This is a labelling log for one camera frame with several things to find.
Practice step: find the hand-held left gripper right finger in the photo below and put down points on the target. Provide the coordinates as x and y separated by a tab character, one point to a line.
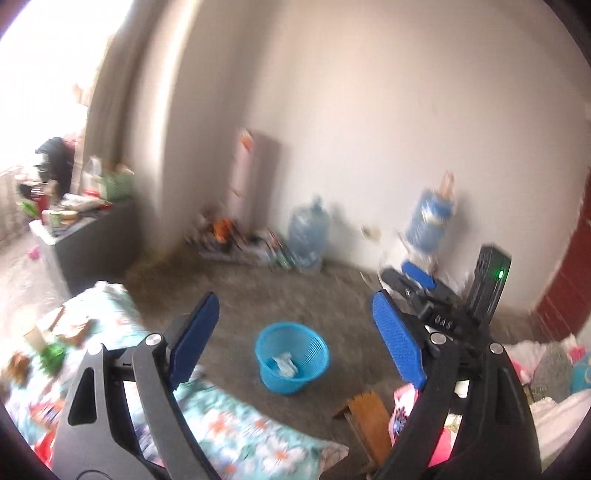
399	341

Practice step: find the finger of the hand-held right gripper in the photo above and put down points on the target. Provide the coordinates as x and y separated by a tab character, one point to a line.
418	274
401	288

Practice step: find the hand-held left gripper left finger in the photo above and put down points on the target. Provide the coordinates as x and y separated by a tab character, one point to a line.
194	341

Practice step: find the blue plastic basket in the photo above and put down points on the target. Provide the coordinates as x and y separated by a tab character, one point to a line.
270	344

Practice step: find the red foil snack wrapper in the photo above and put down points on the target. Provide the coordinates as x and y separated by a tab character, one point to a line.
44	445

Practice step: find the white water dispenser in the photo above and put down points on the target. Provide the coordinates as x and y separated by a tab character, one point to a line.
392	254

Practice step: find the blue water dispenser bottle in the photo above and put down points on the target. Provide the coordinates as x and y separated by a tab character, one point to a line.
429	221

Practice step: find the red door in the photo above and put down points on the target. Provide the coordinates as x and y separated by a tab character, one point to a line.
568	286

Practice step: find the wooden stool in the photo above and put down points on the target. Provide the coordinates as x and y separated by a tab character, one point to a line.
369	420

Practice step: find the crumpled white tissue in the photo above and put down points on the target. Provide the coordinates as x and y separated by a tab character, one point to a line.
284	364

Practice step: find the pile of clothes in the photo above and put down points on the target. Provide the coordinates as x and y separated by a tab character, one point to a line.
554	364

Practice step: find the clear water jug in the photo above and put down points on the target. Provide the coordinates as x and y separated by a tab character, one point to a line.
309	230

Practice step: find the orange snack bag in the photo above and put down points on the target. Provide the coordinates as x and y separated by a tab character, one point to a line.
221	228

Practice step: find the floral blue blanket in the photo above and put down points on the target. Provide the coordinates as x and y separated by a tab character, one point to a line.
258	438

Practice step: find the green foil wrapper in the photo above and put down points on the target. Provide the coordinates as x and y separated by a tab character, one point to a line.
282	258

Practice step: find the flat snack packet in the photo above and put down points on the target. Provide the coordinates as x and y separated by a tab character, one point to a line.
69	327

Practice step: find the grey cabinet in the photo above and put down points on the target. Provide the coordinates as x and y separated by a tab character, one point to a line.
92	249

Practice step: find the green plastic wrapper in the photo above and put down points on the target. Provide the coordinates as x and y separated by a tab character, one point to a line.
53	357

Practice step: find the paper cup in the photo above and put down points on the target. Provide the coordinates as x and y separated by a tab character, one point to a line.
34	337

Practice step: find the patterned wallpaper roll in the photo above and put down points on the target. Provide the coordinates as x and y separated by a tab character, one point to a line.
247	180

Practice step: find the green storage basket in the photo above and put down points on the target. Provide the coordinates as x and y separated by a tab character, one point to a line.
119	187

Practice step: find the brown bread packet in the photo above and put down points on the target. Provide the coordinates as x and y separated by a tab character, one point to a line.
16	364

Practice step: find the white green box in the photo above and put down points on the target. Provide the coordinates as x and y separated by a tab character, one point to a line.
57	217

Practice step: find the white detergent jug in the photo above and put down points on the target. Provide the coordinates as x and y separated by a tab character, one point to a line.
92	175

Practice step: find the red thermos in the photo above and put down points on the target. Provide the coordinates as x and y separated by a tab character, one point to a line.
42	198

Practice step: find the green plastic bag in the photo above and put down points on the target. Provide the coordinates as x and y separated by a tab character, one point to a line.
27	207

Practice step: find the black bag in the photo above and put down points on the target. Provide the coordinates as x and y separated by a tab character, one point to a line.
57	157

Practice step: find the grey curtain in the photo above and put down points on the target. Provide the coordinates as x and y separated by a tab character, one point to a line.
111	101

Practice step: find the window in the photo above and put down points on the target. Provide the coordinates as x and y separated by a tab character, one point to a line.
37	69

